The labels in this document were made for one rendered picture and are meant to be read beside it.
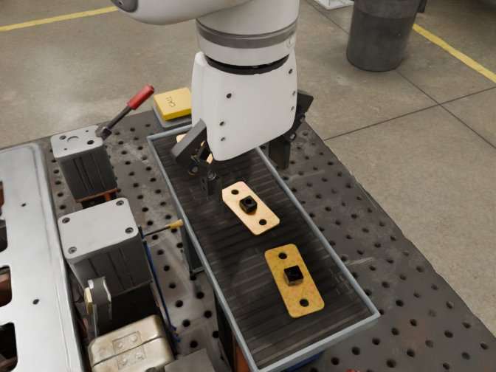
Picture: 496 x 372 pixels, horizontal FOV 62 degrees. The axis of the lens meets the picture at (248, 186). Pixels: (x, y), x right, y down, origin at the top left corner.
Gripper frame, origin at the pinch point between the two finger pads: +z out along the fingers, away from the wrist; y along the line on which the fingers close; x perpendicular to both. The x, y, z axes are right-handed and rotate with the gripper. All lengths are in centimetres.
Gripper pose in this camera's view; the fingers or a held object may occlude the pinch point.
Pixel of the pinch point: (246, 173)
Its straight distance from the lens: 47.2
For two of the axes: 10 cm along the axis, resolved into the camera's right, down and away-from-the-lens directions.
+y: -8.2, 4.2, -4.0
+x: 5.8, 6.0, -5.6
